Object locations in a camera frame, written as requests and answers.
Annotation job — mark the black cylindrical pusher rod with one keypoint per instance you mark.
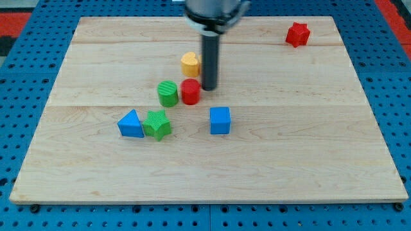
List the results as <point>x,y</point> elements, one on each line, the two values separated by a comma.
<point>209,67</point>

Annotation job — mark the yellow heart block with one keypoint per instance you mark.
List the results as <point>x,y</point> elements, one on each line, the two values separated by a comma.
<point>189,65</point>

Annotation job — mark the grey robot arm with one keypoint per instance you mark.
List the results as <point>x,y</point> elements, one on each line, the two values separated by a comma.
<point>213,18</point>

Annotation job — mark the red cylinder block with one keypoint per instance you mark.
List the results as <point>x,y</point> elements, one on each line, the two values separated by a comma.
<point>190,91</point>

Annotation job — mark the green cylinder block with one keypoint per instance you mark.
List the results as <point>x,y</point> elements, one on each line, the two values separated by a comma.
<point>167,92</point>

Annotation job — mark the blue cube block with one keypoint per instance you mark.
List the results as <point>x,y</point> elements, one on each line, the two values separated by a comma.
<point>220,120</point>

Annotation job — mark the red star block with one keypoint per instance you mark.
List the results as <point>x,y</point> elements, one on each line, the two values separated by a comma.
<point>298,34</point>

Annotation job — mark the green star block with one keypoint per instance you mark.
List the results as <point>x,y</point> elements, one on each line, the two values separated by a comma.
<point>157,125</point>

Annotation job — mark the wooden board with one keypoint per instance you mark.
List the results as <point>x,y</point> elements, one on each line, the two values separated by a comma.
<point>302,130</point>

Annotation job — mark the blue triangle block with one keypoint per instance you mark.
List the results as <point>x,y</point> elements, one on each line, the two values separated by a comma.
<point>130,125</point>

